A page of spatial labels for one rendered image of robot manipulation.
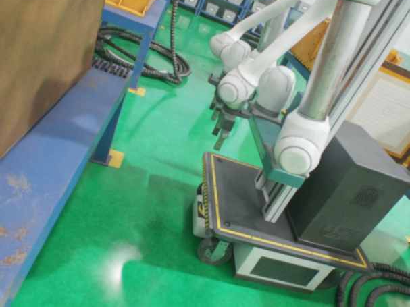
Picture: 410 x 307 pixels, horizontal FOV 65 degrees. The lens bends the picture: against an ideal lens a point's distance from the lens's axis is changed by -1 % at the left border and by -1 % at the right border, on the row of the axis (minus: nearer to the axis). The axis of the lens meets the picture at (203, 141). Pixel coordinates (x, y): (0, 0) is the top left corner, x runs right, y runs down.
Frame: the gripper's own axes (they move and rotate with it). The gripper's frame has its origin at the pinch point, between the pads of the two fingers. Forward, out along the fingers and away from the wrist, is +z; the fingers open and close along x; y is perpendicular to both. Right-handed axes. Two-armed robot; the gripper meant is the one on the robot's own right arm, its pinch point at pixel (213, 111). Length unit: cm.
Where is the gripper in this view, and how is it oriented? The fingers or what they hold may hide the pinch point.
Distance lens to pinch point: 170.3
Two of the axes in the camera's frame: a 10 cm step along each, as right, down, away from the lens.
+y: 9.3, 3.0, 2.1
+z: -3.7, 8.1, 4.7
